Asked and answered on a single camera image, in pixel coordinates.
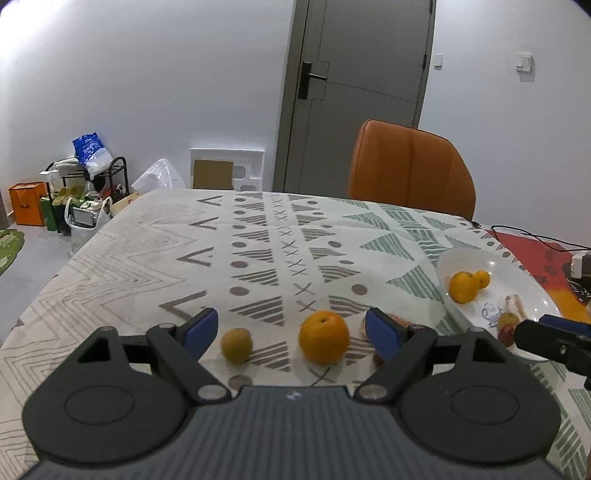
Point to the orange leather chair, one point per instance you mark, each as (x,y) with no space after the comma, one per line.
(408,167)

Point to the medium orange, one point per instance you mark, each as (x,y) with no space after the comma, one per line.
(464,287)

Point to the white shopping bag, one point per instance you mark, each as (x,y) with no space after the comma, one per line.
(84,223)

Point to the small red plum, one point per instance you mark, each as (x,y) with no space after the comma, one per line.
(506,335)

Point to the translucent plastic bag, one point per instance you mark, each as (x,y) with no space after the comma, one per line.
(159,175)

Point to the red cartoon mat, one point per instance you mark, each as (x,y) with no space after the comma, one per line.
(548,266)

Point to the green leaf rug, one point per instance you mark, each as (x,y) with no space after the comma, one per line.
(11,242)

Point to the grey entrance door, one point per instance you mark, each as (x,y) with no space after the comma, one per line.
(347,62)

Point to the white power adapter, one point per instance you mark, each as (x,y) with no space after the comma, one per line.
(580,266)

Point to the small tangerine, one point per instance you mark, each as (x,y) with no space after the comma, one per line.
(483,278)

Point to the blue white plastic bag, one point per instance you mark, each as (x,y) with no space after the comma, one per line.
(91,154)

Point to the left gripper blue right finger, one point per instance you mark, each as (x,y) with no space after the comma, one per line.
(407,352)

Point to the peeled pomelo segment back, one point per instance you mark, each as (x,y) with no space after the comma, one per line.
(386,333)

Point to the olive green round fruit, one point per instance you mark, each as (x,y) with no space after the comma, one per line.
(236,345)

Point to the yellow-green round fruit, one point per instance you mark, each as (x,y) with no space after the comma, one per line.
(507,319)

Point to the orange paper bag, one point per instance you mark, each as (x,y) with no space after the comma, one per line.
(25,200)

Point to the large orange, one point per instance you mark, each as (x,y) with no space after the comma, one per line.
(324,338)

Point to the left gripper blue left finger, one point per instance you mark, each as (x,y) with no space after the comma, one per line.
(178,351)

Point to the patterned tablecloth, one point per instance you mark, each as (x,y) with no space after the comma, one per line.
(81,397)

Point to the black metal rack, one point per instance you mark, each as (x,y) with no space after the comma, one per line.
(67,180)

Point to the white enamel plate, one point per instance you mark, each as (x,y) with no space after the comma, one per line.
(506,278)

